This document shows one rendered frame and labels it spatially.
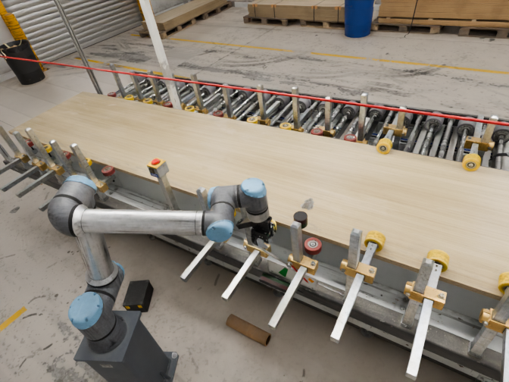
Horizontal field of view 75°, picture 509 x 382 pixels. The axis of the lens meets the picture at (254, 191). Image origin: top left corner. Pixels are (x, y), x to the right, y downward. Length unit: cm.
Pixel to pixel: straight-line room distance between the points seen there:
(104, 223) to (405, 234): 127
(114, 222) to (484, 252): 148
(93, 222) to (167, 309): 148
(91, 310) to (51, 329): 129
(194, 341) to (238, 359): 33
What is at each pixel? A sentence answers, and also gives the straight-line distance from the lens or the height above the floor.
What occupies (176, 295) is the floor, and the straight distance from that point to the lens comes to 266.
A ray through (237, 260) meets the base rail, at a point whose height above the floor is 70.
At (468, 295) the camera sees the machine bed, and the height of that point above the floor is 76.
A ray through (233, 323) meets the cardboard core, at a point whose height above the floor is 8.
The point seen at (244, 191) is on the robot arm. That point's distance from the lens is 121.
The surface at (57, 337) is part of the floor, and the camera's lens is 292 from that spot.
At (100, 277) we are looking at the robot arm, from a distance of 175.
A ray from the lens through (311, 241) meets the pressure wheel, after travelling 159.
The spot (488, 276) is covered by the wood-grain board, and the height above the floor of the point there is 90.
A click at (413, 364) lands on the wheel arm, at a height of 96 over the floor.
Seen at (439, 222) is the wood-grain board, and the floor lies 90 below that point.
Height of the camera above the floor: 213
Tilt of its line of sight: 41 degrees down
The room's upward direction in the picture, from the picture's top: 10 degrees counter-clockwise
